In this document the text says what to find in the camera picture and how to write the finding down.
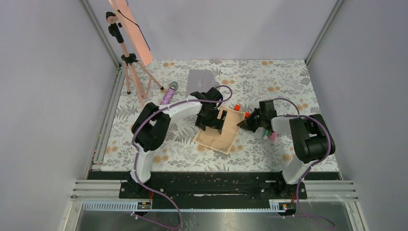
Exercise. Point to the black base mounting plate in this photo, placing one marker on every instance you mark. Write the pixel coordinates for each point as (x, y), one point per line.
(209, 190)

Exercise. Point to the pink eraser block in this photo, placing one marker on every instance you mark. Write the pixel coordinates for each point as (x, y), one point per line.
(273, 136)

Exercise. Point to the pink tripod stand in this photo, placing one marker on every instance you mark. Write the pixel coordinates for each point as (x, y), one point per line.
(129, 59)

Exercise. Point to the grey envelope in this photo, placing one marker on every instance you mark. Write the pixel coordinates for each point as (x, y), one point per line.
(200, 81)

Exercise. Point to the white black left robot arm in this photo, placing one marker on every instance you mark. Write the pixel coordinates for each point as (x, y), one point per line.
(150, 128)

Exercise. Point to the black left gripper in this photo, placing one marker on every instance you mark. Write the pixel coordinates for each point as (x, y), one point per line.
(202, 123)

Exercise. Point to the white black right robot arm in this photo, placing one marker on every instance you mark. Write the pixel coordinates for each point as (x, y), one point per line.
(312, 142)

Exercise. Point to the beige letter paper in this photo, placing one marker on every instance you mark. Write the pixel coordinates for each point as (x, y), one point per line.
(221, 142)

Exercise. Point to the purple glitter microphone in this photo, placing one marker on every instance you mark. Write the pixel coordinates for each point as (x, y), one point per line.
(173, 87)

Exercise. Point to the floral patterned table mat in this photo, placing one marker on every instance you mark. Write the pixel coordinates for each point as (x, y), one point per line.
(285, 81)

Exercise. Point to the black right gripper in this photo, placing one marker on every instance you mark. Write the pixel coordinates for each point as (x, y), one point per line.
(247, 123)

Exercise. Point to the pink board on tripod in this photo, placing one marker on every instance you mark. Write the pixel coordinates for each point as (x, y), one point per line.
(123, 12)

